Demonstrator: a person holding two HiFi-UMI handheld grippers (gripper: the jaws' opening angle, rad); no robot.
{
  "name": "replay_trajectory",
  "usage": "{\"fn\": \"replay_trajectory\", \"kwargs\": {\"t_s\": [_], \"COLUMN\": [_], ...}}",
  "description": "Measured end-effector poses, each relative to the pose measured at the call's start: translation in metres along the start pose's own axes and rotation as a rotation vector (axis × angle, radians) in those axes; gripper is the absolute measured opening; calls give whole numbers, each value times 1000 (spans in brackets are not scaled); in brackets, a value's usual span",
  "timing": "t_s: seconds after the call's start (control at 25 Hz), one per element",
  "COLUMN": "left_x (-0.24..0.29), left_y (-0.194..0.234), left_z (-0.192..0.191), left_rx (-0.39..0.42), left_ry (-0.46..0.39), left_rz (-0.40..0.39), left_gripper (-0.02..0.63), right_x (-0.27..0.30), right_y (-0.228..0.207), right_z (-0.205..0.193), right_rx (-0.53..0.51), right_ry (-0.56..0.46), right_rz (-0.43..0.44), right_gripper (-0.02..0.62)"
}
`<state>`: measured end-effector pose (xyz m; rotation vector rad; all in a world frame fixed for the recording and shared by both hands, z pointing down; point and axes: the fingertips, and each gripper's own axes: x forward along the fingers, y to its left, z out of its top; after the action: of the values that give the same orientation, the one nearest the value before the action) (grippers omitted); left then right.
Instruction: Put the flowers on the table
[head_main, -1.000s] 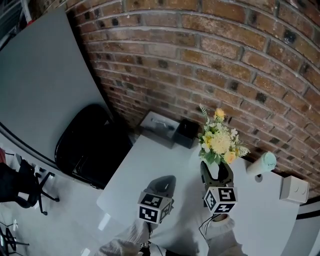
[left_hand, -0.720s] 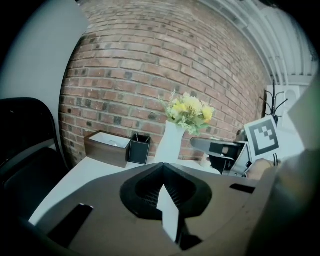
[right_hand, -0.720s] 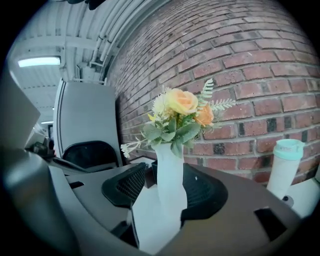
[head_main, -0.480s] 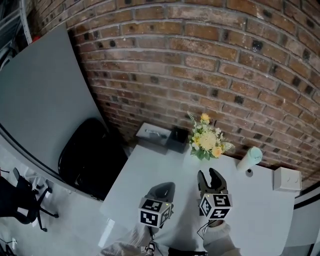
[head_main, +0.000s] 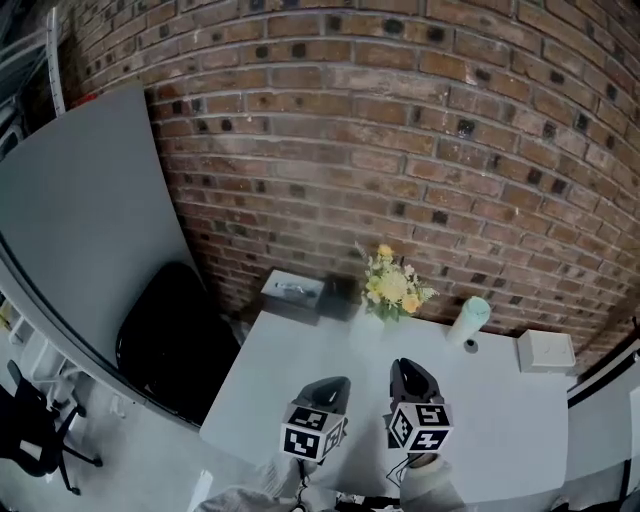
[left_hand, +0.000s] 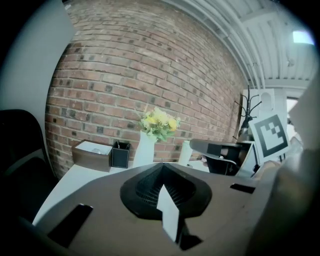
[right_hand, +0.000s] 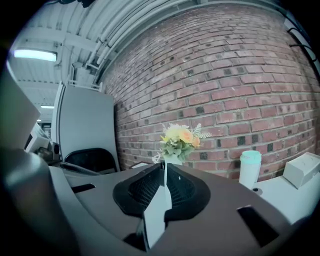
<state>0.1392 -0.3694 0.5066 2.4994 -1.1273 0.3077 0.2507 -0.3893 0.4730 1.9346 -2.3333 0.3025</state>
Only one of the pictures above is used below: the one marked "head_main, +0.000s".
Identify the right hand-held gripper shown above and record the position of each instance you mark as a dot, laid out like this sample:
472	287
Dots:
420	425

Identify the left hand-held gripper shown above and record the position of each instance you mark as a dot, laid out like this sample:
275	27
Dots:
307	440

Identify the white vase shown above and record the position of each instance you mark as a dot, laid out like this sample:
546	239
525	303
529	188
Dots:
365	327

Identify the yellow flowers bouquet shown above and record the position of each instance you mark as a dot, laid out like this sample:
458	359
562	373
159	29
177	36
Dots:
392	287

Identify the person's left forearm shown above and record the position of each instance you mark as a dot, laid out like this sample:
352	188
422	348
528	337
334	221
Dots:
250	495

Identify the person's right forearm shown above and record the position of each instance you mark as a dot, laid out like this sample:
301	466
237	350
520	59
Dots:
430	485

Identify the white desk with drawers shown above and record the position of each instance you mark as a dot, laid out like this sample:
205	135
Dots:
500	410

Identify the pale green bottle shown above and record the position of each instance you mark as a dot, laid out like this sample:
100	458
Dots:
467	320

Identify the black pen holder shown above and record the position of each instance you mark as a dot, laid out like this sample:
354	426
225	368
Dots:
339	300

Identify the brown tissue box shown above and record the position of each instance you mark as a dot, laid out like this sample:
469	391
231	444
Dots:
290	297

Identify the white rectangular box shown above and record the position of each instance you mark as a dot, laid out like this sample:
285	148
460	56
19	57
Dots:
547	350

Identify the black bag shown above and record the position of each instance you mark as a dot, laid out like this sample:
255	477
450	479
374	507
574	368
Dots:
175	340

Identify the white office chair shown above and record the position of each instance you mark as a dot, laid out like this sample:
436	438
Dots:
45	365

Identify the black office chair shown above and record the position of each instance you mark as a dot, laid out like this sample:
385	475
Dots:
30	430

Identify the grey refrigerator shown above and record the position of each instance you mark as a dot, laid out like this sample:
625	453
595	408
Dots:
85	225

